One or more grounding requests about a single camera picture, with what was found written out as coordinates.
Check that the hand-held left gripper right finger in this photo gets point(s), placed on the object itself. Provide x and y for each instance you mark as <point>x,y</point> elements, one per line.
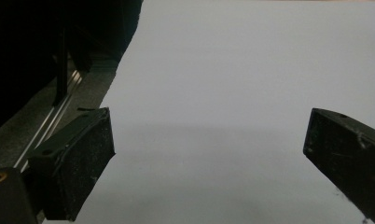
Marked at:
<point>347,155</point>

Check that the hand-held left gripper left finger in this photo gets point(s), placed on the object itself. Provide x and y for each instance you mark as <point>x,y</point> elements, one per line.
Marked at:
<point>73,161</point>

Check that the black stand leg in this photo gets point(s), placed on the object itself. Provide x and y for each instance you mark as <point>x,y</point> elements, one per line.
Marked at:
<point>62,74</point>

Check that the metal floor rail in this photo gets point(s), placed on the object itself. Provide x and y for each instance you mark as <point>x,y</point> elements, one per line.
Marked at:
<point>53,116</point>

